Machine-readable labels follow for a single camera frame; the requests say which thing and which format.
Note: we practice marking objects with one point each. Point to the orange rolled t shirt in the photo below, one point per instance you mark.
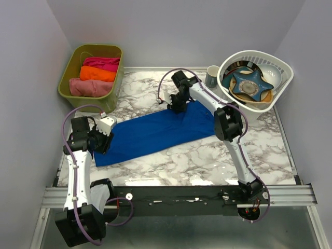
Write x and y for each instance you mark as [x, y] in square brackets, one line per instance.
[93, 73]

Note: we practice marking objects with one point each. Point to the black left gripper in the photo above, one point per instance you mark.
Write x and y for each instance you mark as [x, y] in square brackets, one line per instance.
[102, 149]

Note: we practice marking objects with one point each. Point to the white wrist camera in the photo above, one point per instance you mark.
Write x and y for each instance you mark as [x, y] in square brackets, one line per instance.
[105, 125]
[163, 98]

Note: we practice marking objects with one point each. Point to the blue t shirt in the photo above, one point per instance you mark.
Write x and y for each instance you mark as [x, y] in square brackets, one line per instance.
[155, 132]

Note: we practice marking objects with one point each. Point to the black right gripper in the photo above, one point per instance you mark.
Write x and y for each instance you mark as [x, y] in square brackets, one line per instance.
[178, 109]

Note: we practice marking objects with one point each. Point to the blue star shaped dish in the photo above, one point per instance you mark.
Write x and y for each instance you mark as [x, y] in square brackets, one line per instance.
[251, 83]

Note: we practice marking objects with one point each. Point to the aluminium rail frame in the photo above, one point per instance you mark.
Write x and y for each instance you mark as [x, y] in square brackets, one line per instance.
[281, 195]

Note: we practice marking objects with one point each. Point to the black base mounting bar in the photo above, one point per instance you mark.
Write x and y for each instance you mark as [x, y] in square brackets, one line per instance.
[189, 200]

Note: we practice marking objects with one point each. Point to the magenta rolled t shirt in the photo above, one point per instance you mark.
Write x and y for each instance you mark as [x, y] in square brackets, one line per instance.
[107, 64]

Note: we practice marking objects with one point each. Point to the grey white mug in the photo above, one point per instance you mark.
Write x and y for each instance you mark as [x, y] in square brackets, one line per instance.
[211, 76]

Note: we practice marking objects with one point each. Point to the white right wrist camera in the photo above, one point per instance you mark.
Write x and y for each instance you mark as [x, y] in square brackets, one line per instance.
[163, 98]

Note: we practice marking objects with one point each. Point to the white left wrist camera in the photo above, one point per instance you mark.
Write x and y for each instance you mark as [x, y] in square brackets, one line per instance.
[105, 125]

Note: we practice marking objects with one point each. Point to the teal plate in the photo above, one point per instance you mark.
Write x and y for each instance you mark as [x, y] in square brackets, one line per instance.
[227, 79]

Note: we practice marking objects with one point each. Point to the olive green plastic bin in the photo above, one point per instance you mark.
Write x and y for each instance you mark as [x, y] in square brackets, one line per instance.
[108, 102]

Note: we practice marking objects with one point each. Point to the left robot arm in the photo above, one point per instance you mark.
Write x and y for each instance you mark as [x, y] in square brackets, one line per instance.
[82, 218]

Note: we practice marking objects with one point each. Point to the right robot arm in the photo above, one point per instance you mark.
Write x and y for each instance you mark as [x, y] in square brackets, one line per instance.
[227, 127]

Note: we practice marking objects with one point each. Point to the pink rolled t shirt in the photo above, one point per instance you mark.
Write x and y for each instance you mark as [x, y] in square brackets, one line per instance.
[89, 88]

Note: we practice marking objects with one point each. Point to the white bowl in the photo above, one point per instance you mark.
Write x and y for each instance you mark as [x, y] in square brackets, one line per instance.
[271, 74]

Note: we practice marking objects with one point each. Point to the white plastic dish basket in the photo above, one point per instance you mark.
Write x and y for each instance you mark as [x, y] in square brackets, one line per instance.
[256, 57]

